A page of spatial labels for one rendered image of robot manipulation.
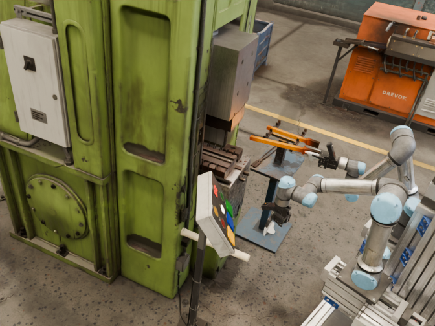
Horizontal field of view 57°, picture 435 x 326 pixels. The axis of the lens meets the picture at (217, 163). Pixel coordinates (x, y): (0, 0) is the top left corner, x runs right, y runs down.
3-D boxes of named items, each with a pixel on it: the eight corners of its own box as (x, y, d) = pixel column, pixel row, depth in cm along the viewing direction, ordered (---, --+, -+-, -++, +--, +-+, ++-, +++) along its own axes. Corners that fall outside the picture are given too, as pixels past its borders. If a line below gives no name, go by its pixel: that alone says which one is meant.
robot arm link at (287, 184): (292, 187, 190) (277, 179, 193) (288, 204, 196) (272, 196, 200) (300, 179, 195) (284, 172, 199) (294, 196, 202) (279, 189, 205)
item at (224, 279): (256, 253, 325) (257, 252, 324) (229, 308, 280) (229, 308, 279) (213, 235, 335) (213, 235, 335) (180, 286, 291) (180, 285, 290)
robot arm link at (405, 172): (399, 215, 242) (391, 137, 217) (397, 199, 254) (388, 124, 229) (421, 213, 238) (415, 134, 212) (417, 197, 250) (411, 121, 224)
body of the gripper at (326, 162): (316, 166, 247) (335, 172, 243) (319, 154, 242) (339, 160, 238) (318, 160, 252) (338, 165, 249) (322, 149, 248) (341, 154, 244)
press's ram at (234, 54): (253, 96, 248) (264, 31, 225) (229, 121, 219) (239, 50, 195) (193, 78, 260) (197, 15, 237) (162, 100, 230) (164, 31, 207)
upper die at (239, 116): (243, 118, 243) (245, 104, 238) (230, 132, 228) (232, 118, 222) (182, 99, 255) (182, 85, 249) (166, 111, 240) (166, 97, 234)
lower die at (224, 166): (235, 165, 264) (237, 154, 259) (223, 181, 249) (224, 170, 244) (179, 145, 275) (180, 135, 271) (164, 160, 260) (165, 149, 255)
